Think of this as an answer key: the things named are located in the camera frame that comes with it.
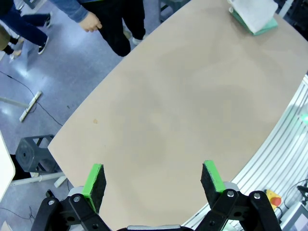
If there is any grey plastic step stool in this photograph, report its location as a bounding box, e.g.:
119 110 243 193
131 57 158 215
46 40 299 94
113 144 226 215
15 134 63 173

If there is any grey metal frame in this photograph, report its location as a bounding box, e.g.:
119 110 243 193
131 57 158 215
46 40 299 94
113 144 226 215
158 0 191 24

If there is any white side table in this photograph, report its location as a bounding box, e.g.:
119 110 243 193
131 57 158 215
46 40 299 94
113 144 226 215
279 0 294 19

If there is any yellow red emergency stop button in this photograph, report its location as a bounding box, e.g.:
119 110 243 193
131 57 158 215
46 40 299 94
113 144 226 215
264 189 282 208

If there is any black floor cable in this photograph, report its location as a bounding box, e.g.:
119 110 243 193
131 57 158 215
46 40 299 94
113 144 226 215
0 70 64 128

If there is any person in blue jeans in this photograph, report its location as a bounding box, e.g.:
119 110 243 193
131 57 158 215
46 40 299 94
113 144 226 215
0 0 53 55

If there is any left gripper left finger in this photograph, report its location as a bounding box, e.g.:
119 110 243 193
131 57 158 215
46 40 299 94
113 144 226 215
30 163 112 231

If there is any grey monitor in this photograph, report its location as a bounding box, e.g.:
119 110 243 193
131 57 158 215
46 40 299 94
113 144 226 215
280 201 308 231

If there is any white terry towel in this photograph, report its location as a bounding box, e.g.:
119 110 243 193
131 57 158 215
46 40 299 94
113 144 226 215
227 0 278 34

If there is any person in khaki trousers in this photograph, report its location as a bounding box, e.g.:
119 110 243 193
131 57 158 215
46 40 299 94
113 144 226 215
0 25 25 64

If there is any person's right hand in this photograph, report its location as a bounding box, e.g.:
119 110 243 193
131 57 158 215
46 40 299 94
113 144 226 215
80 11 102 33

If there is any white desk floor foot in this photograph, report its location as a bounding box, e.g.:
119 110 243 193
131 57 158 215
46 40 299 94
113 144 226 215
0 90 43 123

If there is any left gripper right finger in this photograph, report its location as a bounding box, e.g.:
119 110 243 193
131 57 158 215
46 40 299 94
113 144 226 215
195 160 282 231

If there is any person's right forearm denim sleeve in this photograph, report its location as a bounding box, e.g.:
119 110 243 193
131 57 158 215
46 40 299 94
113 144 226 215
49 0 90 23

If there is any green terry towel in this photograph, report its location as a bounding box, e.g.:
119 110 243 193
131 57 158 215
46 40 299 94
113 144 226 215
230 8 279 37

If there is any person in denim jacket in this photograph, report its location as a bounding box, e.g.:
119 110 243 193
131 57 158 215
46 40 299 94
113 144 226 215
80 0 147 58

